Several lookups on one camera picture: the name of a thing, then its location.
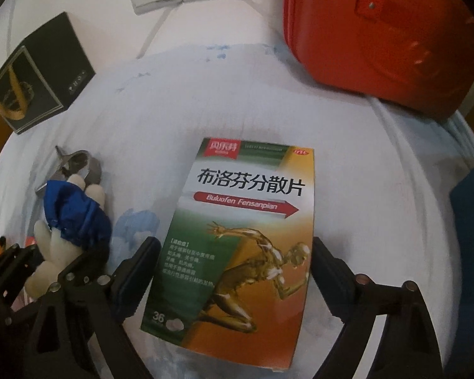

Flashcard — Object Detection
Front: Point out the white plush toy blue garment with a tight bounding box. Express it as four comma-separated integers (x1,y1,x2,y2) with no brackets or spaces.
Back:
26,174,113,297

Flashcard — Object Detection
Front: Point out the red hard case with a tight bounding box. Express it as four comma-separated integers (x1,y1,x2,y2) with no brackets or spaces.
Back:
282,0,474,121

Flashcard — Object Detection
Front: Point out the white marbled desktop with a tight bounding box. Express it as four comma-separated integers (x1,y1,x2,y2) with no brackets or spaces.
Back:
0,43,474,379

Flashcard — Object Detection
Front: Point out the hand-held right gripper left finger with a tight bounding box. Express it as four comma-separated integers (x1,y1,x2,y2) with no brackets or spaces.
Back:
26,237,162,379

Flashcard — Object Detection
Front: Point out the metal clip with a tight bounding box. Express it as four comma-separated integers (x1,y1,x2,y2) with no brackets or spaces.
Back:
35,146,103,196

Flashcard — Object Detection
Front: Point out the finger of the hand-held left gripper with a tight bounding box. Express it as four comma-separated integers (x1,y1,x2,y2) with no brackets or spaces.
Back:
57,241,113,289
0,237,40,298

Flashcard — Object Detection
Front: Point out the green and orange medicine box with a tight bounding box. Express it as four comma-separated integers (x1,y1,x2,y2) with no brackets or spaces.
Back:
140,138,317,372

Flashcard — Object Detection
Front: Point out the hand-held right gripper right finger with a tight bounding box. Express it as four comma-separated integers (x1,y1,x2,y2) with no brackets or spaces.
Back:
311,236,445,379

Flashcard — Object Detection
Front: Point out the black gift box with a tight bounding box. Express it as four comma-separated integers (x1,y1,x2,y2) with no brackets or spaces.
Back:
0,12,96,135

